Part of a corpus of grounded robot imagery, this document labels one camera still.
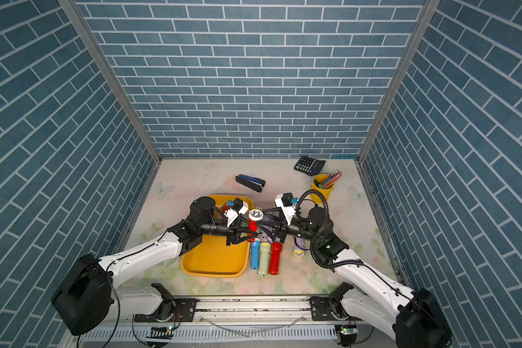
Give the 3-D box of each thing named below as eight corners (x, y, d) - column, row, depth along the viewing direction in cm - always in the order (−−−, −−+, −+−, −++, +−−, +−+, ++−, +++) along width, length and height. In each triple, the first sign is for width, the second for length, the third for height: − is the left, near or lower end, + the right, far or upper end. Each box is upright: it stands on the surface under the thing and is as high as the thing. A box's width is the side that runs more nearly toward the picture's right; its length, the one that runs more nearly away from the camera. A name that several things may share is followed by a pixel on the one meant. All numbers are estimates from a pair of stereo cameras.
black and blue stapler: (234, 182, 112) (233, 180, 111) (240, 174, 116) (239, 171, 114) (260, 192, 108) (260, 190, 107) (265, 183, 112) (265, 180, 110)
